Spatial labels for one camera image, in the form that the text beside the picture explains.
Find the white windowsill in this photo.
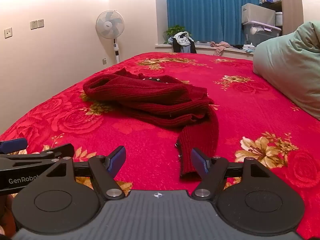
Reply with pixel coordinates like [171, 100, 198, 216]
[155, 42, 254, 55]

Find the red floral blanket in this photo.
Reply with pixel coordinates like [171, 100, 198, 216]
[0, 52, 320, 240]

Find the cardboard box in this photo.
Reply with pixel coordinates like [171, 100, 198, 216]
[241, 3, 276, 26]

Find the dark red knit sweater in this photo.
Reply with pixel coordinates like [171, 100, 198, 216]
[82, 67, 220, 180]

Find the green potted plant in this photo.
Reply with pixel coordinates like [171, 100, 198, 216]
[164, 25, 187, 43]

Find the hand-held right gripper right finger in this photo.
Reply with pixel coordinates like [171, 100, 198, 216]
[191, 148, 272, 201]

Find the wooden wardrobe panel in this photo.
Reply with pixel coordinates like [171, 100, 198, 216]
[281, 0, 304, 36]

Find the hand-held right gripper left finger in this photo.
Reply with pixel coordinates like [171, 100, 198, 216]
[45, 146, 127, 200]

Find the pale green pillow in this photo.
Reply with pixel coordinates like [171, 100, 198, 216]
[252, 21, 320, 122]

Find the pink cloth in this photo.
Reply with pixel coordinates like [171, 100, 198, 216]
[209, 41, 233, 56]

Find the white standing fan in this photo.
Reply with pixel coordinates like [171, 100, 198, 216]
[95, 10, 125, 64]

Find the black and white bag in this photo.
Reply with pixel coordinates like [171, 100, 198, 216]
[168, 31, 197, 54]

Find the clear plastic storage bin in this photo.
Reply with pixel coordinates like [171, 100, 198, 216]
[243, 20, 282, 47]

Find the blue curtain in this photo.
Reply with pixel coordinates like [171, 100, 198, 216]
[165, 0, 269, 46]

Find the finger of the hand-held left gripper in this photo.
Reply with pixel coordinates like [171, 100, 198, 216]
[0, 137, 28, 154]
[0, 144, 75, 172]

